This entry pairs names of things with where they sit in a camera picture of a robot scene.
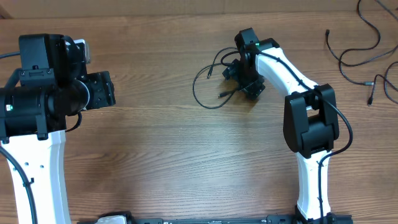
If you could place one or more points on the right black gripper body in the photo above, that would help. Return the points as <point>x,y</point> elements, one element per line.
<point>250,81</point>

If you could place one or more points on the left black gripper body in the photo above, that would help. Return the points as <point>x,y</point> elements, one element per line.
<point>101,93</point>

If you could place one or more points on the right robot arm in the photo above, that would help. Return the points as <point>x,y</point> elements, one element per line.
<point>310,123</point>

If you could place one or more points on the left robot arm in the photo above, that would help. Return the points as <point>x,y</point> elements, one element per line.
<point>51,84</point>

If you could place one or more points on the cardboard back panel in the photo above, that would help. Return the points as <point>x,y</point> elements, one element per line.
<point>29,9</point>

